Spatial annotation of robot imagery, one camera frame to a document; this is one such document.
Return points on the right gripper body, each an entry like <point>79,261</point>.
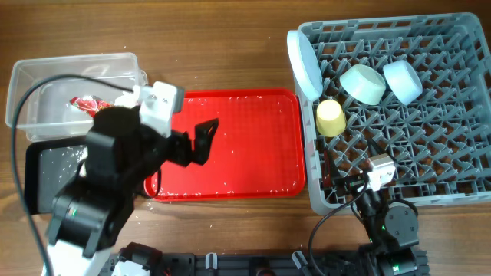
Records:
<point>351,183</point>

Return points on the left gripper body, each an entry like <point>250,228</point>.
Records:
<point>176,148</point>

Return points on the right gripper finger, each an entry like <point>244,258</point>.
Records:
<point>332,175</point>
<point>375,149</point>

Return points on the yellow cup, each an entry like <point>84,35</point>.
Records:
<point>330,119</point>

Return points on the green bowl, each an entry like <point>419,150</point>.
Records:
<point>364,84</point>

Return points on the white tissue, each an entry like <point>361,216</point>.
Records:
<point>126,100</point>

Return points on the light blue bowl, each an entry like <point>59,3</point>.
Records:
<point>403,81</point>

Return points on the red snack wrapper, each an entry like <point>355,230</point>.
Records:
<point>89,104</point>

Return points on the light blue plate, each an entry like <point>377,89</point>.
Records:
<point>304,64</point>

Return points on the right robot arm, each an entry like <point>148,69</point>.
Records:
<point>391,225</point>

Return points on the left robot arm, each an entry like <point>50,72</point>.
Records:
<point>81,245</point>

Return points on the grey dishwasher rack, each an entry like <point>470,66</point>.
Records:
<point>441,141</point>

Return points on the red serving tray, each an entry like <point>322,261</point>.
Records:
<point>257,151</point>

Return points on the white rice on plate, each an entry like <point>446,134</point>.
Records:
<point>64,161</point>

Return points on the black tray bin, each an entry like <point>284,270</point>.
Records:
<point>85,174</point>

